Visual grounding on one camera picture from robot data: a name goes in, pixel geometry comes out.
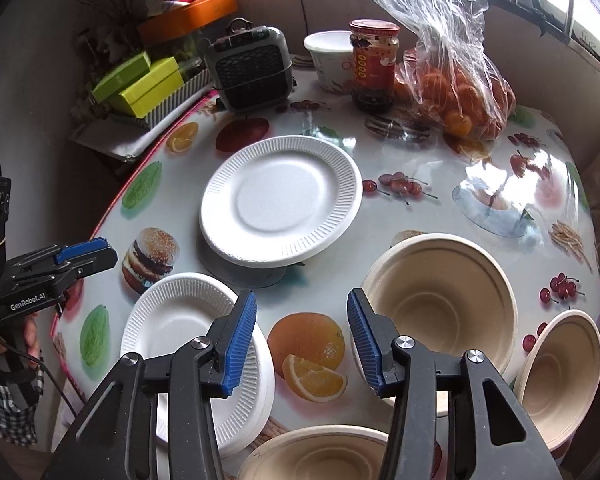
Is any large white foam plate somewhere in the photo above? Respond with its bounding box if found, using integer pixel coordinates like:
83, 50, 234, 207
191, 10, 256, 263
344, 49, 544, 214
199, 135, 364, 268

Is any person's left forearm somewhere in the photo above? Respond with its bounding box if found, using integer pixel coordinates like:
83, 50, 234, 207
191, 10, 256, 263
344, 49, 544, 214
0, 367, 45, 442

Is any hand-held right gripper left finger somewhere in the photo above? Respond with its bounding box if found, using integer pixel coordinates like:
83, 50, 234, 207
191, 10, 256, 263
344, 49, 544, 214
40, 289, 258, 480

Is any black cable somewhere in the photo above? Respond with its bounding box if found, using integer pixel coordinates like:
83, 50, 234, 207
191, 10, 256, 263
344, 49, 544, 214
27, 352, 78, 418

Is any grey portable fan heater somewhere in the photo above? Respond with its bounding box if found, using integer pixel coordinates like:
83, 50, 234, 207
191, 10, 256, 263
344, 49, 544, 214
204, 19, 297, 113

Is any white plastic tub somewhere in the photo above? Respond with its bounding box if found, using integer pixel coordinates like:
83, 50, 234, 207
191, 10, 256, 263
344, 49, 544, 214
303, 31, 356, 93

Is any fruit printed tablecloth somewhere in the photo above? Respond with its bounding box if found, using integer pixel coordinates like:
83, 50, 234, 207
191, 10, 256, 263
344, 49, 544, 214
50, 52, 600, 480

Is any black window latch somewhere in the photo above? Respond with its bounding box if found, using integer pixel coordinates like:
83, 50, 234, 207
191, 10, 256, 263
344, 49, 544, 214
530, 0, 556, 38

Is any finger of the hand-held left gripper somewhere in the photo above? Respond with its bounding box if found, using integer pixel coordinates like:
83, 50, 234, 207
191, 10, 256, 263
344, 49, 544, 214
55, 247, 119, 286
10, 237, 110, 275

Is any green cardboard box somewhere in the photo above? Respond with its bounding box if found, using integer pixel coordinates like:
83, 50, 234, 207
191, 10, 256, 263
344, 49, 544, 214
117, 56, 185, 118
91, 51, 152, 103

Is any person's left hand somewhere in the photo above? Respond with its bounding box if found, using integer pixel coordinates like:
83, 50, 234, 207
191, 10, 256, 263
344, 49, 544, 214
0, 312, 41, 376

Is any large beige paper bowl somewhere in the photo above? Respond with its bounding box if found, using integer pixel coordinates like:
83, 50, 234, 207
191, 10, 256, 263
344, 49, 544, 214
350, 232, 520, 418
236, 425, 443, 480

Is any stack of white paper plates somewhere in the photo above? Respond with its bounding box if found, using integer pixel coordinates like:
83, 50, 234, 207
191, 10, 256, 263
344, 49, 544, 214
120, 272, 276, 458

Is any clear bag of oranges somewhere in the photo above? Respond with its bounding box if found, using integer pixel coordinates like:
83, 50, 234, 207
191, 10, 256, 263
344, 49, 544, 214
330, 0, 518, 141

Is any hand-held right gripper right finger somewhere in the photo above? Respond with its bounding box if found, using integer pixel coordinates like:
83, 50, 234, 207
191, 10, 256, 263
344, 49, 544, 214
346, 287, 563, 480

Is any orange box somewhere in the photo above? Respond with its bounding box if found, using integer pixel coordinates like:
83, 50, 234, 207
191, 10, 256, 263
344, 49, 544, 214
139, 0, 238, 41

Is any striped storage tray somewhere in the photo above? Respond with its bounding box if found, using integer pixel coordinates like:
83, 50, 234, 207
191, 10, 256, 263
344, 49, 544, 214
107, 67, 216, 131

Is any small beige paper bowl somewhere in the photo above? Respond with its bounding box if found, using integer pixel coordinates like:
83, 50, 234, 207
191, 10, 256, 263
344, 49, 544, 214
512, 309, 600, 453

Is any red lidded glass jar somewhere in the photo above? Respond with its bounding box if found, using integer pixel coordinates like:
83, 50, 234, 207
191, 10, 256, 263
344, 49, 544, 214
349, 19, 401, 113

